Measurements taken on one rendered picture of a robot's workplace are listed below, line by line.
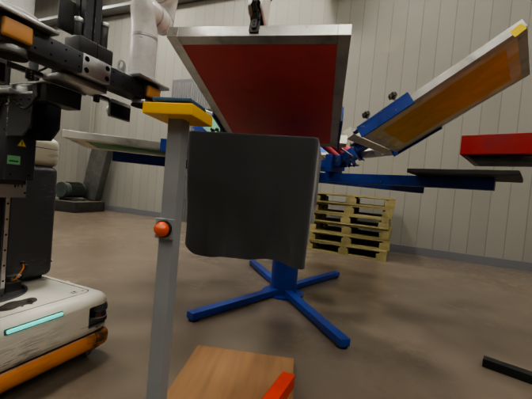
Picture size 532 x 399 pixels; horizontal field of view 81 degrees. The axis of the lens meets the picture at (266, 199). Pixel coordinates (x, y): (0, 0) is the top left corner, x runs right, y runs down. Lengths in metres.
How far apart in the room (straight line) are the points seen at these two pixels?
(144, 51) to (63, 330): 1.07
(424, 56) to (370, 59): 0.79
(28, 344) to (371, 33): 5.65
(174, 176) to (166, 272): 0.24
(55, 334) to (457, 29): 5.78
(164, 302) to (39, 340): 0.64
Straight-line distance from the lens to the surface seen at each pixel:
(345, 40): 1.06
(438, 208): 5.30
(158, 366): 0.94
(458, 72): 1.77
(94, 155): 7.74
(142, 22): 1.37
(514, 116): 5.61
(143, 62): 1.32
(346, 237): 4.36
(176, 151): 0.82
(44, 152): 1.67
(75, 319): 1.48
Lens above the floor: 0.77
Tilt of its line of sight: 2 degrees down
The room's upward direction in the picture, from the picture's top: 5 degrees clockwise
